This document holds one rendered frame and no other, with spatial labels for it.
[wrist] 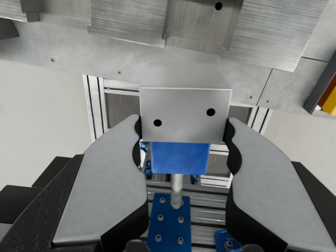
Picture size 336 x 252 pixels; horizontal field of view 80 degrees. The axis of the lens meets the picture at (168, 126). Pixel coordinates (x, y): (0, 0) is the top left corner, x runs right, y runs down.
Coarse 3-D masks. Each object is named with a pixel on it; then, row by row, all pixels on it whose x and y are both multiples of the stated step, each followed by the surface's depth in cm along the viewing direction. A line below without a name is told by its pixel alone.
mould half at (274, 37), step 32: (0, 0) 15; (96, 0) 15; (128, 0) 15; (160, 0) 14; (256, 0) 14; (288, 0) 14; (320, 0) 14; (96, 32) 16; (128, 32) 16; (160, 32) 15; (256, 32) 15; (288, 32) 15; (256, 64) 16; (288, 64) 16
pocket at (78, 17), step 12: (24, 0) 15; (36, 0) 17; (48, 0) 17; (60, 0) 17; (72, 0) 17; (84, 0) 17; (24, 12) 16; (36, 12) 17; (48, 12) 18; (60, 12) 18; (72, 12) 18; (84, 12) 18; (60, 24) 17; (72, 24) 17; (84, 24) 17
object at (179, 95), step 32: (160, 64) 15; (192, 64) 15; (160, 96) 11; (192, 96) 11; (224, 96) 11; (160, 128) 12; (192, 128) 12; (224, 128) 12; (160, 160) 15; (192, 160) 15
